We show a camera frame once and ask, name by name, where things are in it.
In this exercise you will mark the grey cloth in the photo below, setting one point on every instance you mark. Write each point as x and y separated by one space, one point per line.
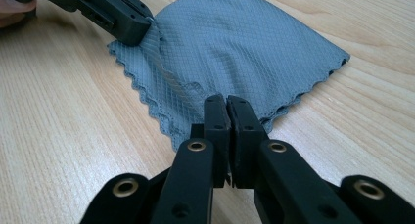
244 48

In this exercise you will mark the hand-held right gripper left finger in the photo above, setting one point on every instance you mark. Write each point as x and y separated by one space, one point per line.
195 171

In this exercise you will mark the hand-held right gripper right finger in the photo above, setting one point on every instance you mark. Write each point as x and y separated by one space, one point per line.
270 171

